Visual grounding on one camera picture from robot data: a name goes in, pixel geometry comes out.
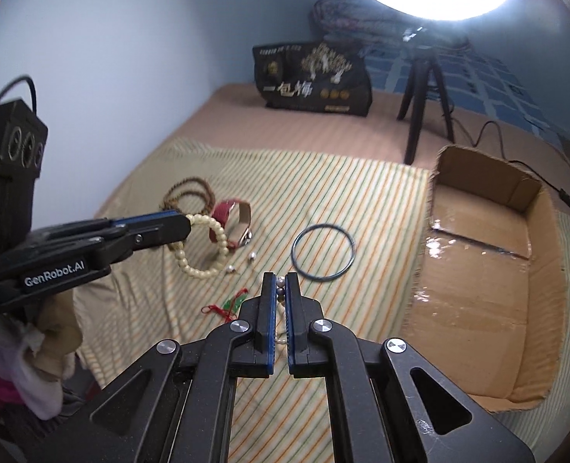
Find white pearl bracelet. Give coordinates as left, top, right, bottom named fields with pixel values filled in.
left=273, top=276, right=290, bottom=346

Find cream bead bracelet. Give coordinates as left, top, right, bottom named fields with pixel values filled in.
left=167, top=212, right=230, bottom=279

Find brown wooden bead necklace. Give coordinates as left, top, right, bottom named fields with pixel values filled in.
left=161, top=176, right=217, bottom=218

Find red leather strap watch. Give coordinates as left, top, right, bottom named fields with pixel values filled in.
left=211, top=199, right=252, bottom=251

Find blue thin bangle ring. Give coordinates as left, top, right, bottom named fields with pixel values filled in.
left=290, top=223, right=356, bottom=282

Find white gloved left hand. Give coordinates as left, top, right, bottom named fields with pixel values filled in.
left=0, top=291, right=83, bottom=420

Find striped yellow cloth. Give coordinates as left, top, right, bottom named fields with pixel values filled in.
left=74, top=137, right=570, bottom=462

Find open cardboard box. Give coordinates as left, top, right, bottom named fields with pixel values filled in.
left=400, top=145, right=567, bottom=413

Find black snack bag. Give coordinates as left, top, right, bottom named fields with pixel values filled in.
left=252, top=41, right=373, bottom=117

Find folded floral quilt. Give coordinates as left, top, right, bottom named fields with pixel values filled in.
left=312, top=0, right=471, bottom=52

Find black tripod stand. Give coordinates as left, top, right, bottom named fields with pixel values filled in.
left=397, top=26, right=455, bottom=165

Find blue checkered pillow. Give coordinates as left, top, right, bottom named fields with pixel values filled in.
left=364, top=46, right=560, bottom=146

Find green pendant red cord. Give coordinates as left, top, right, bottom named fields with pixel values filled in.
left=201, top=287, right=250, bottom=323

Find black camera box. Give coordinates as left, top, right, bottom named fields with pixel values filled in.
left=0, top=75, right=48, bottom=254

